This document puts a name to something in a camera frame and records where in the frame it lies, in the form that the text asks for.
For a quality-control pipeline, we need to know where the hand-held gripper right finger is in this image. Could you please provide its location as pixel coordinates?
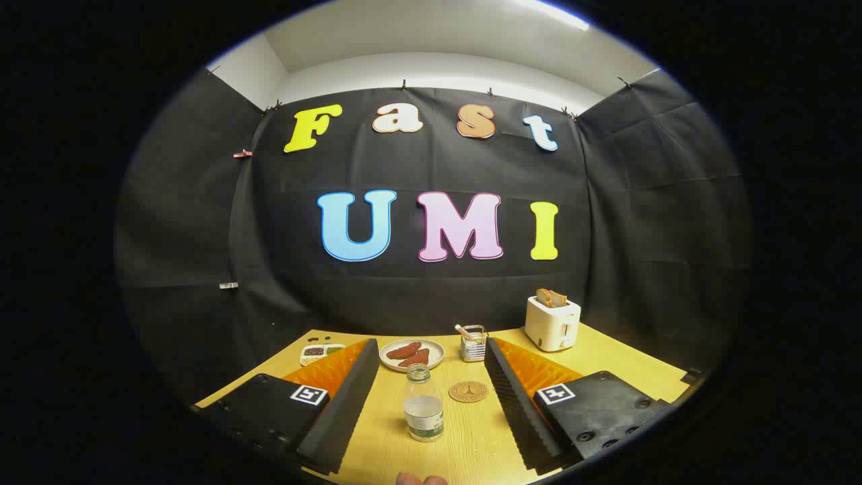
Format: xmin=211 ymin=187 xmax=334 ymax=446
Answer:
xmin=483 ymin=337 xmax=674 ymax=473

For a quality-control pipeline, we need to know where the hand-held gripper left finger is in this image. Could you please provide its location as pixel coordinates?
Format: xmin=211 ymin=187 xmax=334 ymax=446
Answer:
xmin=195 ymin=338 xmax=382 ymax=476

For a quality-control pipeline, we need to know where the round wooden coaster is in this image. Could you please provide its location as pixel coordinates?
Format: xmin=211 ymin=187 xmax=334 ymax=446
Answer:
xmin=449 ymin=381 xmax=488 ymax=403

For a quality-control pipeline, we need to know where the clear plastic juice bottle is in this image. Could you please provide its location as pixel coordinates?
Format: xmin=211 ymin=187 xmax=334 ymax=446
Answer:
xmin=403 ymin=364 xmax=445 ymax=443

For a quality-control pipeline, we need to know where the wooden table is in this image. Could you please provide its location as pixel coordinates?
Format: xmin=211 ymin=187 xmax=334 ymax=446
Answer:
xmin=195 ymin=323 xmax=694 ymax=485

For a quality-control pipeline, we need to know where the white divided condiment tray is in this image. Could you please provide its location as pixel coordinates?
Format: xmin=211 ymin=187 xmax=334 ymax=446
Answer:
xmin=300 ymin=344 xmax=347 ymax=366

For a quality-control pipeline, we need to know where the white round plate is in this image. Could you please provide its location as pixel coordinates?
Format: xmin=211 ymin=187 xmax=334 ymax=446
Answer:
xmin=379 ymin=338 xmax=446 ymax=373

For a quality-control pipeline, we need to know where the white toaster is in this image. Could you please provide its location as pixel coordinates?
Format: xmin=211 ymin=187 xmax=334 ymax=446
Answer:
xmin=525 ymin=295 xmax=582 ymax=352

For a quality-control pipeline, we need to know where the black backdrop cloth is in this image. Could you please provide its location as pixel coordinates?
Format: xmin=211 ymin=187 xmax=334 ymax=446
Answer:
xmin=116 ymin=67 xmax=752 ymax=405

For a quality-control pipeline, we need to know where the metal wire holder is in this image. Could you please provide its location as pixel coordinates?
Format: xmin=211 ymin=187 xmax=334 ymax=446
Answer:
xmin=455 ymin=324 xmax=488 ymax=363

